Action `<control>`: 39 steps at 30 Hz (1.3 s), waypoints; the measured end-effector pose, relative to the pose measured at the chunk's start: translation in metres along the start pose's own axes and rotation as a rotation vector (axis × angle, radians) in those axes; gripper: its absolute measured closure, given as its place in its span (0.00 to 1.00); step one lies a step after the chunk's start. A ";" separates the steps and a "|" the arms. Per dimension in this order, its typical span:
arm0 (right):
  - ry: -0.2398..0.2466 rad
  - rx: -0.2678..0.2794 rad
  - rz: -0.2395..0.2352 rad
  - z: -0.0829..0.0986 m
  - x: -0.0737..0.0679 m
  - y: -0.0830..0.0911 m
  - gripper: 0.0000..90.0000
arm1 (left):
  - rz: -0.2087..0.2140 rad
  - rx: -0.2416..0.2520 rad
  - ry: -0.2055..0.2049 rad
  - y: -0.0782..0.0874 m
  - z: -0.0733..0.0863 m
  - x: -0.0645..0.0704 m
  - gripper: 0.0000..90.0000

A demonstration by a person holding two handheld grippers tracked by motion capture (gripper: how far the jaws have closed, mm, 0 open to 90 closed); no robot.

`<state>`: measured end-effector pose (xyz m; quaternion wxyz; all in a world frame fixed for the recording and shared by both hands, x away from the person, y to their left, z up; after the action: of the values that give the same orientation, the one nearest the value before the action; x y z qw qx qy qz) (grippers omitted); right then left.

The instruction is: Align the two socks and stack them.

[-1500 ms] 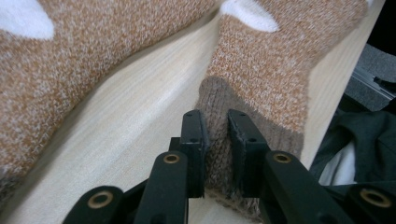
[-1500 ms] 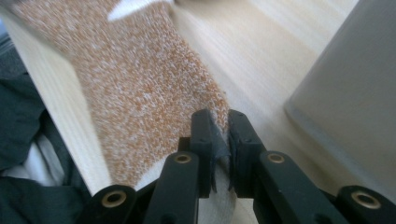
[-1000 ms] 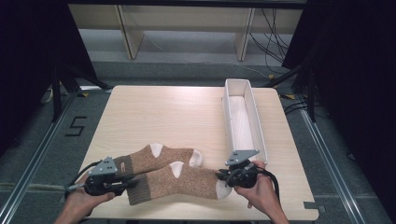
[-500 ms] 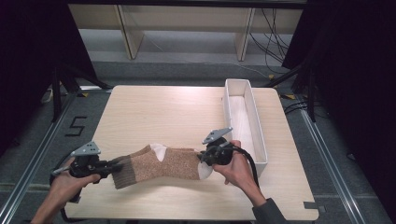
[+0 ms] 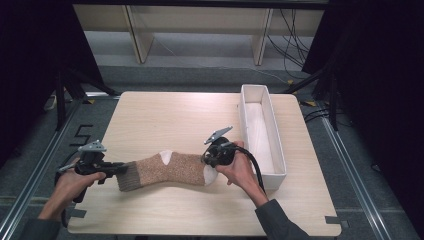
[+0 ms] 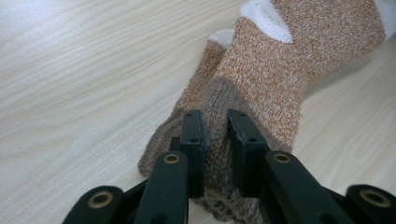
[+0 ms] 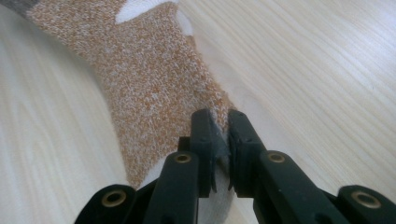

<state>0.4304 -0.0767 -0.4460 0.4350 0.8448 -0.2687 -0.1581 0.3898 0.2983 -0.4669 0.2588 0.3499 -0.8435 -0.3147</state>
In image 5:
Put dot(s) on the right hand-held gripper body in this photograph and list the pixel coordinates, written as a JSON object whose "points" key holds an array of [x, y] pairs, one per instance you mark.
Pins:
{"points": [[221, 155]]}

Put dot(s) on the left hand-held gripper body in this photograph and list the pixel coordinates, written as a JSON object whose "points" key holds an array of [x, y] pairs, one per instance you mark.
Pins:
{"points": [[91, 160]]}

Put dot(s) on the white rectangular storage box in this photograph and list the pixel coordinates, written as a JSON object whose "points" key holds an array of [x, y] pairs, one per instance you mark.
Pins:
{"points": [[261, 133]]}

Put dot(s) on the brown sock with white toe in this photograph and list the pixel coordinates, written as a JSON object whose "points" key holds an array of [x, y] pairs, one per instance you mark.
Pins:
{"points": [[166, 173]]}

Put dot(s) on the person's right hand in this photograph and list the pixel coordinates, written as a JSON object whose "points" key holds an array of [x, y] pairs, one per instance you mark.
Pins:
{"points": [[240, 170]]}

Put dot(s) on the person's left hand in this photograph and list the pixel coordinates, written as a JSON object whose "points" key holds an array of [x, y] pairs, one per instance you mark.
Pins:
{"points": [[71, 185]]}

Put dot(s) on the grey tape strip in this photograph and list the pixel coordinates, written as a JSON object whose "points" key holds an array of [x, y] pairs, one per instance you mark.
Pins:
{"points": [[332, 220], [78, 213]]}

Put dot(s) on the yellow tape mark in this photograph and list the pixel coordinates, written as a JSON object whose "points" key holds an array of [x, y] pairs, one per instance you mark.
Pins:
{"points": [[309, 103], [89, 101]]}

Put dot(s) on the black metal stand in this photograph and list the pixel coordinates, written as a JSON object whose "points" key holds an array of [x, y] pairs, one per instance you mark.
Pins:
{"points": [[60, 103], [333, 100]]}

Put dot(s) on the black curtain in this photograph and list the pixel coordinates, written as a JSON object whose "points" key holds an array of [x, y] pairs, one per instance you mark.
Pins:
{"points": [[383, 83], [30, 66]]}

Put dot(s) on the beige wooden shelf unit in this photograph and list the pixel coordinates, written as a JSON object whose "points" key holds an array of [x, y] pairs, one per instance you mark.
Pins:
{"points": [[200, 20]]}

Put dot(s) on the metal floor rail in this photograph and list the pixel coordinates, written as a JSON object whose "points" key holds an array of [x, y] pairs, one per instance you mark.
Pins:
{"points": [[353, 176], [36, 173]]}

